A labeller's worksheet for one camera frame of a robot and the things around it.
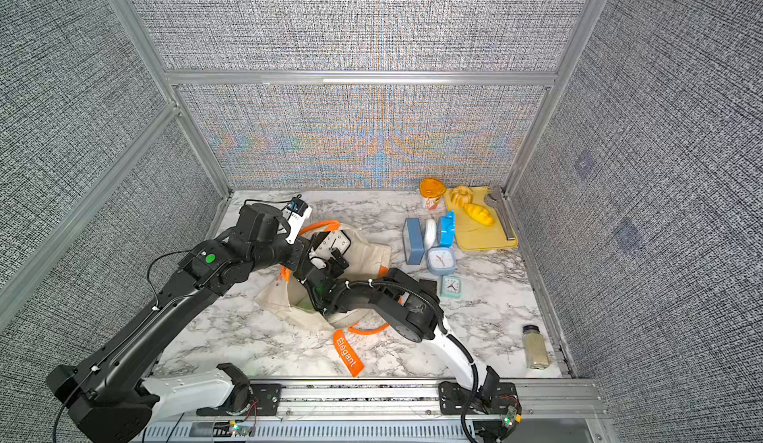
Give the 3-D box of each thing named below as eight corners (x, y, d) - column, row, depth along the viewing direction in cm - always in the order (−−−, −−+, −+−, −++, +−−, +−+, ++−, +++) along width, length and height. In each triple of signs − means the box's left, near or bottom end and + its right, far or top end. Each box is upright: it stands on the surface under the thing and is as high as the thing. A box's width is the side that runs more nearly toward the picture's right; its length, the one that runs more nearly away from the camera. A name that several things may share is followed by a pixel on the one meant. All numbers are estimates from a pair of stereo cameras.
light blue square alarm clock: (428, 274, 97) (429, 270, 95) (425, 251, 103) (426, 246, 101) (456, 274, 97) (458, 270, 95) (452, 251, 103) (454, 246, 101)
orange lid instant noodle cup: (421, 211, 114) (423, 196, 107) (418, 192, 120) (421, 177, 114) (443, 211, 114) (447, 196, 107) (440, 192, 120) (443, 177, 114)
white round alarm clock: (422, 254, 103) (425, 238, 96) (423, 235, 109) (426, 218, 101) (432, 255, 103) (436, 240, 95) (432, 235, 108) (436, 219, 101)
